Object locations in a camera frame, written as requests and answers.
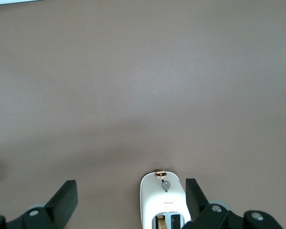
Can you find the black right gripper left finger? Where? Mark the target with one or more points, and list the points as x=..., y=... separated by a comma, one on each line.
x=56, y=205

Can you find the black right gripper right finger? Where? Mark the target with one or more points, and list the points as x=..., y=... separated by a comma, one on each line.
x=204, y=214

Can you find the brown bread slice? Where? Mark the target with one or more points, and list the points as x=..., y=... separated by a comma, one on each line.
x=161, y=223

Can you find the cream white toaster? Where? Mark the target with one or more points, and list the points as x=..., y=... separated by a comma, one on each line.
x=154, y=198

